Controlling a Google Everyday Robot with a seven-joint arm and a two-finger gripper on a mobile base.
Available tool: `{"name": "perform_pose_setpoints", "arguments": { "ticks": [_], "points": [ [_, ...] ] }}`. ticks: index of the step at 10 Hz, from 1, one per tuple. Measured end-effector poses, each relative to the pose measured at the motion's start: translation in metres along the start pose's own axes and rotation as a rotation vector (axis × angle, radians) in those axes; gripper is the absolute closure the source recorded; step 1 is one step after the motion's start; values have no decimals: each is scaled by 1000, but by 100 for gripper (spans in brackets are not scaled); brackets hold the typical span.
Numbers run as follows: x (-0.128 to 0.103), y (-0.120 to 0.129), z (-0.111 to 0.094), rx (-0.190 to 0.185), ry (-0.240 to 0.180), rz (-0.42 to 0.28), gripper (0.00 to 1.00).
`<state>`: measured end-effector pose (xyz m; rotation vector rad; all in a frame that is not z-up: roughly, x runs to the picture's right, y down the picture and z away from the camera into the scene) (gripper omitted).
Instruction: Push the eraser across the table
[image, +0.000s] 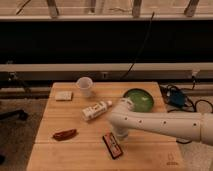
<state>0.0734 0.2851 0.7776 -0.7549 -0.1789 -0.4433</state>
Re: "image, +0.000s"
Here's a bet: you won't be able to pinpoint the black and red eraser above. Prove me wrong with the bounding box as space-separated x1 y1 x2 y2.
102 132 123 159

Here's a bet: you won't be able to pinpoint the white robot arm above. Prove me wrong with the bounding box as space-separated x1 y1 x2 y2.
108 98 213 146

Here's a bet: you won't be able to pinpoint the green plate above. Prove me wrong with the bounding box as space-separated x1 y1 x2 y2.
123 88 154 112

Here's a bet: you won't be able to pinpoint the white glue bottle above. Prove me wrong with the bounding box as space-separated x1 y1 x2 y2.
82 101 112 121

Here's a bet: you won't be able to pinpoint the brown red chili pepper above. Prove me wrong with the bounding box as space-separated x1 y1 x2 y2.
52 129 77 141

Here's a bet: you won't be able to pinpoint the clear plastic cup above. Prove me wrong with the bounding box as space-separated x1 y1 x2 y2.
76 77 93 98

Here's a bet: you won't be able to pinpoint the blue power adapter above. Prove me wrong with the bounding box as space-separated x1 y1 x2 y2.
169 91 185 107

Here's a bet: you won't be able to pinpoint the white sponge block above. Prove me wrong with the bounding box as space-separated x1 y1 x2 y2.
55 91 73 101

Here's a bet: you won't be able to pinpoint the black chair base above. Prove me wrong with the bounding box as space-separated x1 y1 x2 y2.
0 110 28 121

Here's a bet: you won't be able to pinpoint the black hanging cable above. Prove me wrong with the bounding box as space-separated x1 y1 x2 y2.
119 11 156 81

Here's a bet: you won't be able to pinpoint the black floor cables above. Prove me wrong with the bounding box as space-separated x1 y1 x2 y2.
159 74 213 145

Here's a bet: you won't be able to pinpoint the long metal rail frame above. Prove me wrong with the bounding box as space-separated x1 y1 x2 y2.
0 62 213 81

